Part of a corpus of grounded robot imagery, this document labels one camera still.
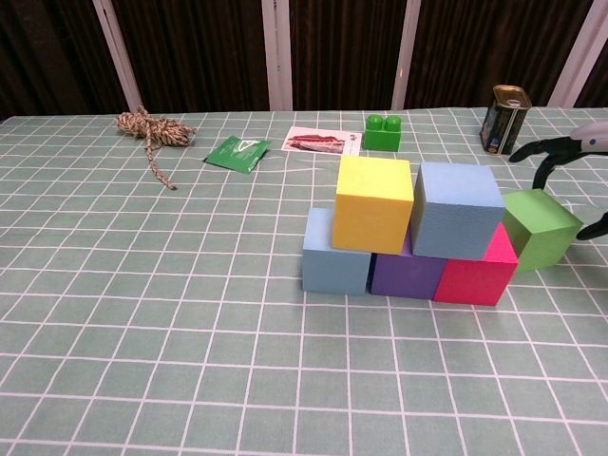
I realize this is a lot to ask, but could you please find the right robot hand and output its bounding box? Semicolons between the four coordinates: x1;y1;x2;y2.
508;120;608;241

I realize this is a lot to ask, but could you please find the green foam cube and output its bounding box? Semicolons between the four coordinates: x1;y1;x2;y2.
502;187;584;275

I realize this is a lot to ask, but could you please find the steel blue foam cube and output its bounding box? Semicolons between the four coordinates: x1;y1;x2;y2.
409;161;506;262

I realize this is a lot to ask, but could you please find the yellow foam cube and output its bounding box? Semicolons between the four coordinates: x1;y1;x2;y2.
332;154;414;254

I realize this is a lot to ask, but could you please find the purple foam cube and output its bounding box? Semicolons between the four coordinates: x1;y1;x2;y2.
370;231;448;301

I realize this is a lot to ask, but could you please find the light blue foam cube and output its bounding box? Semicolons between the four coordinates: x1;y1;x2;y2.
302;206;373;296

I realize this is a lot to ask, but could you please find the pink foam cube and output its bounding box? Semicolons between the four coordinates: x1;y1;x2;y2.
432;222;520;306

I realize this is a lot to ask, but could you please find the green toy brick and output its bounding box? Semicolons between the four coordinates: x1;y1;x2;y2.
364;113;404;153

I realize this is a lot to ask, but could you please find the white picture card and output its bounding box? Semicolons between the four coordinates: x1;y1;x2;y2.
280;125;364;158

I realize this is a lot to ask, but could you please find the green foil sachet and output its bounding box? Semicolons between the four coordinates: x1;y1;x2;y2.
202;135;272;176

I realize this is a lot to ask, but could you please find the dark pleated curtain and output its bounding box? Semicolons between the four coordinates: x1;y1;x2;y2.
0;0;608;120

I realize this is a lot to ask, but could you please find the green checked tablecloth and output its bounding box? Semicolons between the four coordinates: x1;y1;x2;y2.
0;106;608;456

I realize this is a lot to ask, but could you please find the white metal frame post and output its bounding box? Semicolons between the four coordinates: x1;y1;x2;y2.
91;0;143;113
261;0;294;112
545;0;608;108
390;0;423;110

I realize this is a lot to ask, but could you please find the braided beige rope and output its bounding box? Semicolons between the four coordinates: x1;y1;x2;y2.
116;104;198;192

